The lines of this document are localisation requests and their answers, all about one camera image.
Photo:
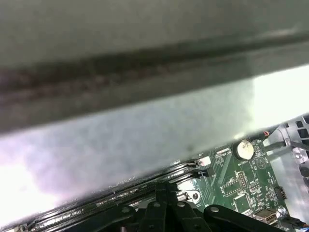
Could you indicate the black RAM slot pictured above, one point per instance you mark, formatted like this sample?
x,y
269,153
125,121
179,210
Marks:
x,y
96,205
178,166

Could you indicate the black open PC case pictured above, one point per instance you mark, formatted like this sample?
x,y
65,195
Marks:
x,y
120,36

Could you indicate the silver coin battery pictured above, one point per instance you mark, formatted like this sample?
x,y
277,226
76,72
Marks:
x,y
243,149

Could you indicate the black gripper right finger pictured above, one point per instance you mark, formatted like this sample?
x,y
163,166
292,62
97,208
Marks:
x,y
183,217

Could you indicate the white board connector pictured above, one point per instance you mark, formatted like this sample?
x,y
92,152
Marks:
x,y
205,161

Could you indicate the silver metal drive cage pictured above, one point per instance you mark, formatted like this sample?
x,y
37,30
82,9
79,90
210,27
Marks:
x,y
301,154

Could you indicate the silver USB port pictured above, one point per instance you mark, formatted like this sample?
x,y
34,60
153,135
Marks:
x,y
266,216

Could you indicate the black pin header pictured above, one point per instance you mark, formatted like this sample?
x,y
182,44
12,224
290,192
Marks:
x,y
242,180

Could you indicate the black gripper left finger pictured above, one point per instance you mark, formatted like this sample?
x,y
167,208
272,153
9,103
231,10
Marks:
x,y
154,217

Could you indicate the green motherboard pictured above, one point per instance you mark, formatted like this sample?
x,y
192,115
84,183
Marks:
x,y
229,169

